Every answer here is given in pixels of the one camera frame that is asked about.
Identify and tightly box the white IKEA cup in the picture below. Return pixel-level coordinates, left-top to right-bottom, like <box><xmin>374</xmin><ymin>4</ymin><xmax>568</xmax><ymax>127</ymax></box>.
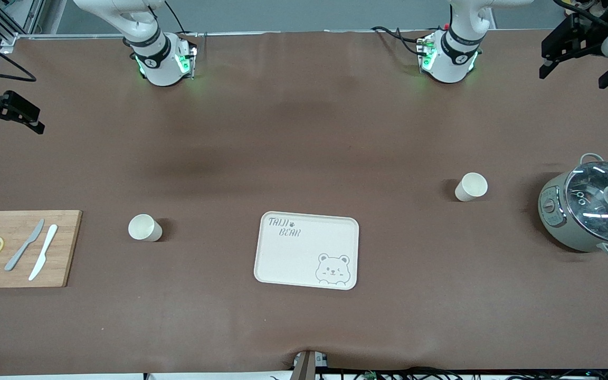
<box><xmin>128</xmin><ymin>214</ymin><xmax>163</xmax><ymax>242</ymax></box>
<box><xmin>454</xmin><ymin>173</ymin><xmax>488</xmax><ymax>202</ymax></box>

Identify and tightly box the glass pot lid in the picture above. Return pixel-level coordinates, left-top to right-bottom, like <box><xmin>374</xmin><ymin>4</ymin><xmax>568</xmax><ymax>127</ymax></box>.
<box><xmin>565</xmin><ymin>161</ymin><xmax>608</xmax><ymax>243</ymax></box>

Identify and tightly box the grey plastic knife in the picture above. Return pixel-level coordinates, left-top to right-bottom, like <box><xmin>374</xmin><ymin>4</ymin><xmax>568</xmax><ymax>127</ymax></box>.
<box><xmin>4</xmin><ymin>219</ymin><xmax>45</xmax><ymax>272</ymax></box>

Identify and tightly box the white plastic knife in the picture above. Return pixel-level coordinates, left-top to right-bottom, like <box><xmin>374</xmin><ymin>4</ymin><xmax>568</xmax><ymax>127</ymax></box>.
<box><xmin>28</xmin><ymin>224</ymin><xmax>59</xmax><ymax>281</ymax></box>

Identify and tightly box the wooden cutting board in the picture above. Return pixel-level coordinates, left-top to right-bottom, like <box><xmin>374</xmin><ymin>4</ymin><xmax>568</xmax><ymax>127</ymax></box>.
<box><xmin>0</xmin><ymin>210</ymin><xmax>83</xmax><ymax>289</ymax></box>

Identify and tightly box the grey pot with glass lid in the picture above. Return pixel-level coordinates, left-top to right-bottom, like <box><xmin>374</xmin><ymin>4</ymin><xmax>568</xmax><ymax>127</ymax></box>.
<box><xmin>538</xmin><ymin>153</ymin><xmax>608</xmax><ymax>258</ymax></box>

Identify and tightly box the brown table cover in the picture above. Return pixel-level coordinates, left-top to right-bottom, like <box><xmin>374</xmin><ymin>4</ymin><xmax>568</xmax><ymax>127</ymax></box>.
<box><xmin>0</xmin><ymin>29</ymin><xmax>608</xmax><ymax>376</ymax></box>

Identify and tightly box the cream bear print tray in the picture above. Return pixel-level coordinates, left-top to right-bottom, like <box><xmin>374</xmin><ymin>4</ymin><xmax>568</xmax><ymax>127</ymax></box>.
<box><xmin>254</xmin><ymin>211</ymin><xmax>360</xmax><ymax>291</ymax></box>

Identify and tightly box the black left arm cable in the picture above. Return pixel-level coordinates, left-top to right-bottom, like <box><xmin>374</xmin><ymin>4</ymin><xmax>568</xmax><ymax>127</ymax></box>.
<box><xmin>552</xmin><ymin>0</ymin><xmax>608</xmax><ymax>22</ymax></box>

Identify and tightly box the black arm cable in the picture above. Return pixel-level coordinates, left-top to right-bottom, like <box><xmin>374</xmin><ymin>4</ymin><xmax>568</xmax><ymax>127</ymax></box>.
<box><xmin>552</xmin><ymin>0</ymin><xmax>608</xmax><ymax>22</ymax></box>
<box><xmin>0</xmin><ymin>26</ymin><xmax>37</xmax><ymax>83</ymax></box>

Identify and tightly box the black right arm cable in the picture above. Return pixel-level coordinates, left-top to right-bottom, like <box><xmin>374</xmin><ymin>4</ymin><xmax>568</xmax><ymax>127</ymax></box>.
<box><xmin>0</xmin><ymin>26</ymin><xmax>37</xmax><ymax>83</ymax></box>

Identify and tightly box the aluminium frame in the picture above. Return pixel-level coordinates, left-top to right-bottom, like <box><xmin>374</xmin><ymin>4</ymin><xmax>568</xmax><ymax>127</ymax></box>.
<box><xmin>0</xmin><ymin>0</ymin><xmax>46</xmax><ymax>53</ymax></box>

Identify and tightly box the black base cable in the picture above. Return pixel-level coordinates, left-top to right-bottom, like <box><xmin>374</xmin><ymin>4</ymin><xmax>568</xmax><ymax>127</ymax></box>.
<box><xmin>372</xmin><ymin>25</ymin><xmax>427</xmax><ymax>56</ymax></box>
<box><xmin>164</xmin><ymin>0</ymin><xmax>199</xmax><ymax>48</ymax></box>

